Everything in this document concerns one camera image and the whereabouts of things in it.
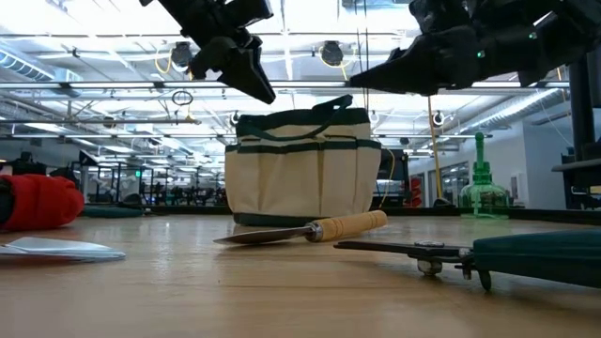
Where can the black aluminium table frame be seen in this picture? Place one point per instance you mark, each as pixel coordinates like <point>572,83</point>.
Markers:
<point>540,216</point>

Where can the black background equipment box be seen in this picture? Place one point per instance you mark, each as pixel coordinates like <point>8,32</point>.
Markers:
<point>399,178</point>

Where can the beige green gardening bag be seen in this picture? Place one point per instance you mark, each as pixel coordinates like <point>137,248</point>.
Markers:
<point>300,183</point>

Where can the red cabinet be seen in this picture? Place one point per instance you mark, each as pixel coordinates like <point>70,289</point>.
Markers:
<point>416,192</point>

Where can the black monitor stand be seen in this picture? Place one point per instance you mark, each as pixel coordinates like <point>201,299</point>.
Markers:
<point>582,117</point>

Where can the red black gardening glove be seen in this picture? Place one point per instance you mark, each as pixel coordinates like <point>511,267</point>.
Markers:
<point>42,202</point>

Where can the green spray bottle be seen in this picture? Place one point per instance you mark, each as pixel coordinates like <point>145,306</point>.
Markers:
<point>483,188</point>

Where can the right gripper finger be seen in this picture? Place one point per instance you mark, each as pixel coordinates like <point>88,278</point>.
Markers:
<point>413,85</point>
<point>413,61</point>

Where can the small black ceiling reel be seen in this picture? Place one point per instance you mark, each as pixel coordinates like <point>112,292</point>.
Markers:
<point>235,118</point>
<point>437,118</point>

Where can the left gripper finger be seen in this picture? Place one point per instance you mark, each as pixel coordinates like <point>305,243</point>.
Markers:
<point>220,51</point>
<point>253,80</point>

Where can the grey monitor desk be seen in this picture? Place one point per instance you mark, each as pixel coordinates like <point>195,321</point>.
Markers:
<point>577,166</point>

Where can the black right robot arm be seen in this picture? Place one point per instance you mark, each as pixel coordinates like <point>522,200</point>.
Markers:
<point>540,51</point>

